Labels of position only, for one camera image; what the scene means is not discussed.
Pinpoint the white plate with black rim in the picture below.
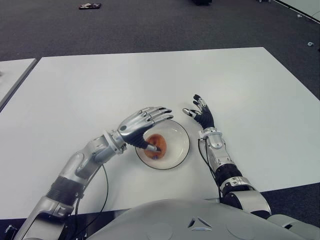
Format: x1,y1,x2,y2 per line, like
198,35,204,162
134,118,191,171

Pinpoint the black metal bracket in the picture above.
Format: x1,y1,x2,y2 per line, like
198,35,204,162
3,224,19,238

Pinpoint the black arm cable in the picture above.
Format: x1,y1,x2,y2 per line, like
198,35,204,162
72,162,110,236
198,138,224,204

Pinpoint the grey robot torso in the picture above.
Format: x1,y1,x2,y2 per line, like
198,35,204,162
92,198,296,240

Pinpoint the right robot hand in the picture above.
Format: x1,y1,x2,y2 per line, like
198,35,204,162
182,94,216,131

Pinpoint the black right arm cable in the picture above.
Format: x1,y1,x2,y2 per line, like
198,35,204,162
198,138,224,204

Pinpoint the white table with cable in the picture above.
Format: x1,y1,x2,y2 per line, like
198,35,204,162
273,0,320,25

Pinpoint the red-yellow apple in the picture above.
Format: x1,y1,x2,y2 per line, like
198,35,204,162
144,134,168,161

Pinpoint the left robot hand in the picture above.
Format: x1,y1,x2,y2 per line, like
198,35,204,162
117,106,175,153

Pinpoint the neighbouring white table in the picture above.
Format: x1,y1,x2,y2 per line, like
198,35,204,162
0,58,38,112

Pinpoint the dark flat object on floor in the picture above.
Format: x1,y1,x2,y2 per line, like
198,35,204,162
79,2,102,10

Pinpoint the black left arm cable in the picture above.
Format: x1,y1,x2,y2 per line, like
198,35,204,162
72,162,110,236

